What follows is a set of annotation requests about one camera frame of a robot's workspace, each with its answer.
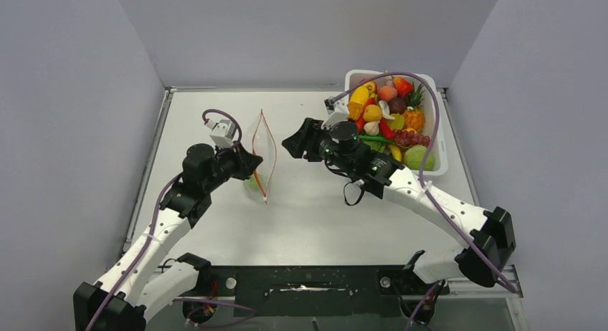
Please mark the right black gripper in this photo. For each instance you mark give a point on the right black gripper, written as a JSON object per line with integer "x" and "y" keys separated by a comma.
{"x": 306, "y": 140}

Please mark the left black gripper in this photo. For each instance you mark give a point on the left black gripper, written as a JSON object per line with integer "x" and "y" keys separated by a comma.
{"x": 246, "y": 162}

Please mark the green toy vegetable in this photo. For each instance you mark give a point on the green toy vegetable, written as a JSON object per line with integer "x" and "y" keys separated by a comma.
{"x": 251, "y": 185}

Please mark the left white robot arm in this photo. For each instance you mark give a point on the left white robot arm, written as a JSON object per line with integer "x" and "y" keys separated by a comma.
{"x": 179, "y": 206}

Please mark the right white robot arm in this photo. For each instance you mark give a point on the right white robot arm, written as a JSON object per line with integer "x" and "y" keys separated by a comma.
{"x": 485, "y": 238}

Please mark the green toy chili pepper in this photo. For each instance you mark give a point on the green toy chili pepper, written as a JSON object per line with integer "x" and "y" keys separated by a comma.
{"x": 375, "y": 138}

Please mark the yellow toy lemon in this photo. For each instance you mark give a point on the yellow toy lemon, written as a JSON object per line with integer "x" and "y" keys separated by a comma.
{"x": 372, "y": 113}

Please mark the purple toy grapes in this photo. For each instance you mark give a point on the purple toy grapes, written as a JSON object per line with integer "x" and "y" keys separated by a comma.
{"x": 409, "y": 137}

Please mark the toy peach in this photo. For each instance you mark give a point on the toy peach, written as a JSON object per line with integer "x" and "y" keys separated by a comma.
{"x": 387, "y": 93}

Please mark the green toy cabbage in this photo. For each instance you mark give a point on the green toy cabbage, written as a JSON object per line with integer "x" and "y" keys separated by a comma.
{"x": 414, "y": 156}

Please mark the toy pineapple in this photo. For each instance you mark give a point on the toy pineapple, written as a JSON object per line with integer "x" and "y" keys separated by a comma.
{"x": 414, "y": 117}

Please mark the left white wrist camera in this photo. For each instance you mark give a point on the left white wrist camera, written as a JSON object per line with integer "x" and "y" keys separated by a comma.
{"x": 222, "y": 133}

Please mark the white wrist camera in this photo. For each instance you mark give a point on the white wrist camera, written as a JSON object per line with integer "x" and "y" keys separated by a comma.
{"x": 337, "y": 112}
{"x": 222, "y": 133}

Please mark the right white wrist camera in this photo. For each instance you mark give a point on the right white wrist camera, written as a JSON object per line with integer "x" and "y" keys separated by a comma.
{"x": 337, "y": 112}

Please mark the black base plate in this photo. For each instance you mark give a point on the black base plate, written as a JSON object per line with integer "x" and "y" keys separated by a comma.
{"x": 326, "y": 291}

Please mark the aluminium frame rail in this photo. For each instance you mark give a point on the aluminium frame rail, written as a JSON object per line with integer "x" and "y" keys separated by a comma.
{"x": 137, "y": 284}

